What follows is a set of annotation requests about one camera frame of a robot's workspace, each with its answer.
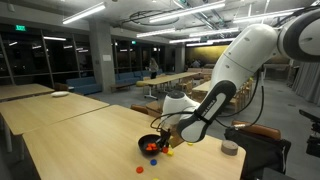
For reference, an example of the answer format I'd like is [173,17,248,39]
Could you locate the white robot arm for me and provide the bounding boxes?
[156,6,320,147]

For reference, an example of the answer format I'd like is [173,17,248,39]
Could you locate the black camera tripod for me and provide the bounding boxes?
[299,109,320,157]

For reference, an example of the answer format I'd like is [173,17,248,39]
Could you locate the blue sofa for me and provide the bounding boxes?
[66,76,102,95]

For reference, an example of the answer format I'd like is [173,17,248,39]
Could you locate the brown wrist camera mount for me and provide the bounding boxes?
[168,131,184,148]

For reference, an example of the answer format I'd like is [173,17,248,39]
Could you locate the grey duct tape roll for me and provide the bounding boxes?
[221,140,238,156]

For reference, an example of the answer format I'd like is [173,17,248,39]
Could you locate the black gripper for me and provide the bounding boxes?
[157,130,171,149]

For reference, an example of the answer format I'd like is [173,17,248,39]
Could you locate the open cardboard box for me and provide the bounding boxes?
[146,101,162,117]

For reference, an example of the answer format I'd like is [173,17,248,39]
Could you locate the yellow block left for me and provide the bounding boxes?
[167,150,174,156]

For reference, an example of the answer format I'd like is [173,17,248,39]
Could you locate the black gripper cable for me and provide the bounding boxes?
[149,64,265,132]

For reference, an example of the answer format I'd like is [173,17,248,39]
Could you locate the white plate far table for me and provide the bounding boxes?
[51,91,69,97]

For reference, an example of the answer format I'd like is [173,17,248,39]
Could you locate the black bag on chair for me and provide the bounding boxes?
[224,128,291,180]

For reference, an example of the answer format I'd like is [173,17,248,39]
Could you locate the brown leather chair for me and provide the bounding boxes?
[232,120,281,140]

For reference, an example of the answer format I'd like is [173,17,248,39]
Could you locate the person in background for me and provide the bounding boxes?
[149,58,159,79]

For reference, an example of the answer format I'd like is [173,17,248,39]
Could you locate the black bowl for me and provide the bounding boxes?
[138,134,161,156]

